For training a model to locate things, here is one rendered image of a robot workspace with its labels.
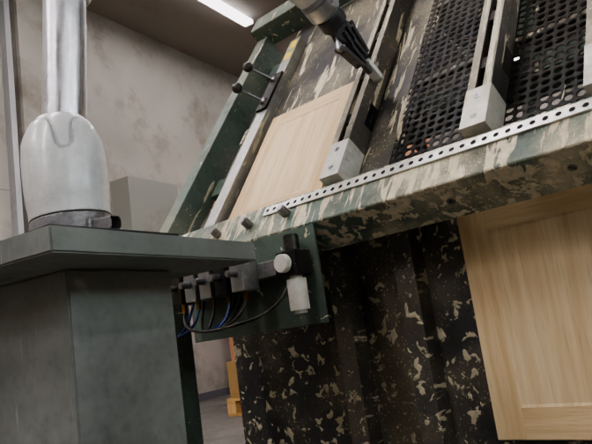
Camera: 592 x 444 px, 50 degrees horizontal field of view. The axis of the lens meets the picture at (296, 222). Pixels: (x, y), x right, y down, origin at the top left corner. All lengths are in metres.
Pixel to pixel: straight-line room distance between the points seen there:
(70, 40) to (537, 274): 1.20
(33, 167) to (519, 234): 1.04
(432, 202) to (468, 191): 0.09
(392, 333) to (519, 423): 0.39
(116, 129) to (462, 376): 5.98
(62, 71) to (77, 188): 0.41
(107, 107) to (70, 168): 5.98
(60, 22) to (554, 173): 1.14
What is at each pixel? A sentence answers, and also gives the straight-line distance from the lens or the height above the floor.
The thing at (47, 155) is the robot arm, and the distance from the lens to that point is 1.29.
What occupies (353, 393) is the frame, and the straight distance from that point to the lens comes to 1.78.
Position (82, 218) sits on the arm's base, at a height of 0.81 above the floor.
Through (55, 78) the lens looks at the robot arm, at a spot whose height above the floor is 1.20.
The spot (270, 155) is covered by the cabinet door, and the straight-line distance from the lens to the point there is 2.04.
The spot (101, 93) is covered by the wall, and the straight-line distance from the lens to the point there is 7.25.
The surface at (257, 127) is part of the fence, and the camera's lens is 2.20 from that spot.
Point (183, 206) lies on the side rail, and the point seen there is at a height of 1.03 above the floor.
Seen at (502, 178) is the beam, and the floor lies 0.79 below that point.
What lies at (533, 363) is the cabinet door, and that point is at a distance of 1.56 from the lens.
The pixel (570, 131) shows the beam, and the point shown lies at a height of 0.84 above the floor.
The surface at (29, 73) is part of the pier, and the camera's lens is 6.56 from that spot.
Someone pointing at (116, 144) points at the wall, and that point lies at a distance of 7.15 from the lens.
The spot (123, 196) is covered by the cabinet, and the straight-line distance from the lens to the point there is 6.76.
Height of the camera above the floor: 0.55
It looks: 10 degrees up
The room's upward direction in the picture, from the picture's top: 8 degrees counter-clockwise
